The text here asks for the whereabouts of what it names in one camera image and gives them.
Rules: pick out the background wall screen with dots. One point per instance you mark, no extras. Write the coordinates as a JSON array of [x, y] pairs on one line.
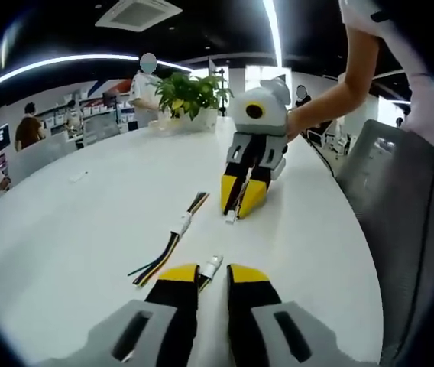
[[1, 135]]

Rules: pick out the ceiling air conditioner unit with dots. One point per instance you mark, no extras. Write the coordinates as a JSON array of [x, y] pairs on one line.
[[137, 15]]

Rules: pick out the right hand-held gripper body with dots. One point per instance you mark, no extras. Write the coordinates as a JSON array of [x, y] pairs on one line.
[[268, 114]]

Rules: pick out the straight ceiling light strip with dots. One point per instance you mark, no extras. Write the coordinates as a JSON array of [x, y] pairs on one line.
[[274, 26]]

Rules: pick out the grey office chair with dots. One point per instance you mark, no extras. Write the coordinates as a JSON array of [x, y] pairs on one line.
[[396, 214]]

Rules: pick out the long curved ceiling light strip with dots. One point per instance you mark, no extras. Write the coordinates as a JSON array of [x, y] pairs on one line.
[[68, 63]]

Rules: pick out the joined multicolour JST connector harness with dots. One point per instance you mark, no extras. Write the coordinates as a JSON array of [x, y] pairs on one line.
[[183, 223]]

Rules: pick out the person's right hand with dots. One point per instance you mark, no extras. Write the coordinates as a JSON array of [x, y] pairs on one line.
[[301, 122]]

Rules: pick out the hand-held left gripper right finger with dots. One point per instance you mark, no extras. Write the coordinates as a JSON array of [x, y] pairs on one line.
[[251, 329]]

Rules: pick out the person's light shirt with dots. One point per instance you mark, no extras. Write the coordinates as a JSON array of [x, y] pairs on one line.
[[419, 57]]

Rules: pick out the monitor on black stand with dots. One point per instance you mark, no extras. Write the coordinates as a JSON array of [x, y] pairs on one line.
[[221, 88]]

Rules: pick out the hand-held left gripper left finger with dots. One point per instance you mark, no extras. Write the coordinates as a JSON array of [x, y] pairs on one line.
[[163, 329]]

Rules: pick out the clear plastic tray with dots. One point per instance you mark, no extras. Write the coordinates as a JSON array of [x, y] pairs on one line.
[[167, 128]]

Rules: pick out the white mesh office chair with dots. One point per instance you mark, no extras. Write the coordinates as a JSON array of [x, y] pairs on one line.
[[100, 132]]

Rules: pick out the white desk partition panel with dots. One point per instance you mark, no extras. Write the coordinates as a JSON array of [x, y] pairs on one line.
[[41, 156]]

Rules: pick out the green potted plant white pot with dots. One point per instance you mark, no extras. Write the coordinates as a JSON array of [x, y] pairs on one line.
[[186, 95]]

